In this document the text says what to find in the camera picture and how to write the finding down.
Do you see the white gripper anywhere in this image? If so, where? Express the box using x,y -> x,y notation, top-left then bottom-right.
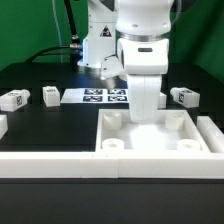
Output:
117,38 -> 169,122

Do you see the white square table top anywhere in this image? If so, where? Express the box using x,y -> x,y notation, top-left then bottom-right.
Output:
95,109 -> 210,153

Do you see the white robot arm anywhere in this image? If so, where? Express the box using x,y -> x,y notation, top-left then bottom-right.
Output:
78,0 -> 182,122

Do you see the white marker sheet with tags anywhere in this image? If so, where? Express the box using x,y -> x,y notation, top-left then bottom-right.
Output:
61,88 -> 129,104

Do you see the black cable with connector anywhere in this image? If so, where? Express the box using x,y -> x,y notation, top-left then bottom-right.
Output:
25,0 -> 84,64

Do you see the thin grey cable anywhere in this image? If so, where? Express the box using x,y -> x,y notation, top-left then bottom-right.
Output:
51,0 -> 64,63

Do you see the white fence obstacle frame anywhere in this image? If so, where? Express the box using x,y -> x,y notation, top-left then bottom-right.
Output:
0,117 -> 224,179

